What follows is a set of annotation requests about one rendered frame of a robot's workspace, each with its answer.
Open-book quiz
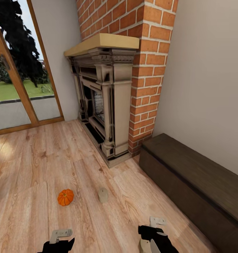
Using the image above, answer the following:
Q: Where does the pillar candle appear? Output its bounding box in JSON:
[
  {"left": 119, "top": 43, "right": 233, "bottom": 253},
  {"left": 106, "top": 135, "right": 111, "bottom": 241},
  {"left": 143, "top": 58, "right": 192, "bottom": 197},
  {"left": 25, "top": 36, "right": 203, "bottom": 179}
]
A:
[
  {"left": 98, "top": 187, "right": 109, "bottom": 203},
  {"left": 139, "top": 238, "right": 152, "bottom": 253}
]

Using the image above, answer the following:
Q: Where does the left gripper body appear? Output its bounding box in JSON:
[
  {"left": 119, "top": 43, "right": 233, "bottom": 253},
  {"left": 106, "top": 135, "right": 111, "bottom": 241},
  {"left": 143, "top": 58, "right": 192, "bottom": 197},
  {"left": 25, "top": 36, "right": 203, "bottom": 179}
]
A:
[{"left": 43, "top": 240, "right": 68, "bottom": 253}]

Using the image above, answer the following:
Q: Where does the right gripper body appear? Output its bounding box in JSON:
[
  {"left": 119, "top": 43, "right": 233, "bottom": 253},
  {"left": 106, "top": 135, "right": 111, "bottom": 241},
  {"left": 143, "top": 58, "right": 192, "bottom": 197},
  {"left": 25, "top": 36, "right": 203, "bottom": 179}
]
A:
[{"left": 141, "top": 225, "right": 163, "bottom": 241}]

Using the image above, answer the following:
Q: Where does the pumpkin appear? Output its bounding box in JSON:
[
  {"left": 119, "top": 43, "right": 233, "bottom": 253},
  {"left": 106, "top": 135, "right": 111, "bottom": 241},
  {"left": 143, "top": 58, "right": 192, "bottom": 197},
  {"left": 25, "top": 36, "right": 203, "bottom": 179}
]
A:
[{"left": 57, "top": 189, "right": 74, "bottom": 206}]

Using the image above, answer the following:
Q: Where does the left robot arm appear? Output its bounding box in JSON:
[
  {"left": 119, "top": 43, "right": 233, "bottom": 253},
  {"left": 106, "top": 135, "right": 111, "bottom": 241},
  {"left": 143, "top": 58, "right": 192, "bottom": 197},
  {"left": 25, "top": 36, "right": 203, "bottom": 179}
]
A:
[{"left": 39, "top": 229, "right": 75, "bottom": 253}]

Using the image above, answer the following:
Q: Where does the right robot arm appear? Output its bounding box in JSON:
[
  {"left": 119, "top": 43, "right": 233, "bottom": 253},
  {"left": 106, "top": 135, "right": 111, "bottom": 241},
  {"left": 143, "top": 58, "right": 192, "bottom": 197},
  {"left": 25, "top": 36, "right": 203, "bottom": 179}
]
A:
[{"left": 138, "top": 216, "right": 179, "bottom": 253}]

